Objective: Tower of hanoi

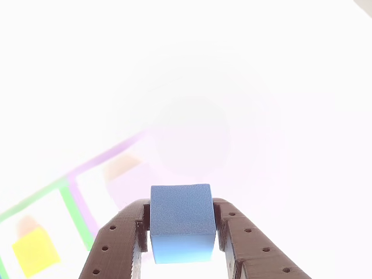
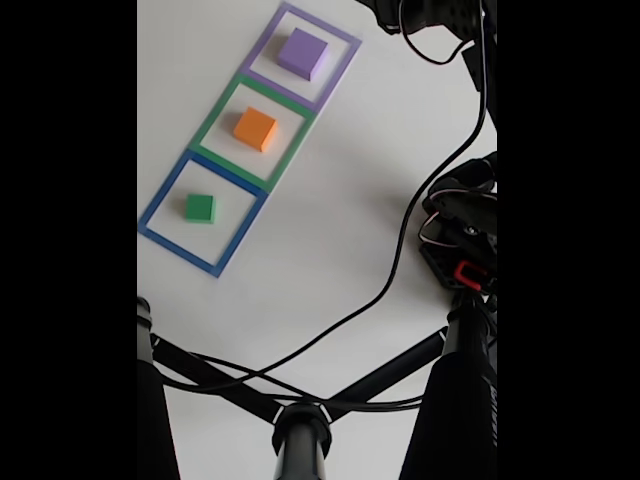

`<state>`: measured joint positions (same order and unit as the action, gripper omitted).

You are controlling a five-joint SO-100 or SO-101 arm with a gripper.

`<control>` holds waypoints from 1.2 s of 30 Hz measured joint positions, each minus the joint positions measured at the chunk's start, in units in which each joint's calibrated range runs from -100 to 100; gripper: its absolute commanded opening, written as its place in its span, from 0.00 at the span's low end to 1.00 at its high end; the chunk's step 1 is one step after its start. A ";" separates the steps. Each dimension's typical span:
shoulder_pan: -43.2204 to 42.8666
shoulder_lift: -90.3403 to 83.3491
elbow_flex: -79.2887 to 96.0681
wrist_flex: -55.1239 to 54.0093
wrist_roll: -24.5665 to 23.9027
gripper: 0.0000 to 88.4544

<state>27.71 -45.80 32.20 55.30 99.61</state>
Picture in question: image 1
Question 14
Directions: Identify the small blue cube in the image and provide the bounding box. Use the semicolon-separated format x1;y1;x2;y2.
149;183;217;265

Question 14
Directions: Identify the purple tape square outline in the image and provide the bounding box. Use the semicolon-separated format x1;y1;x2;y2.
66;129;152;239

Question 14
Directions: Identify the purple square block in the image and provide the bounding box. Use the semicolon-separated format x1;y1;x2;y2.
106;161;155;212

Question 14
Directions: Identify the orange square block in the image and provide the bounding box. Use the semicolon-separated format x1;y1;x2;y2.
11;216;62;278

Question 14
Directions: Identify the green tape square outline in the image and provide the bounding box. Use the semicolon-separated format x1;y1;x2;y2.
0;178;94;279

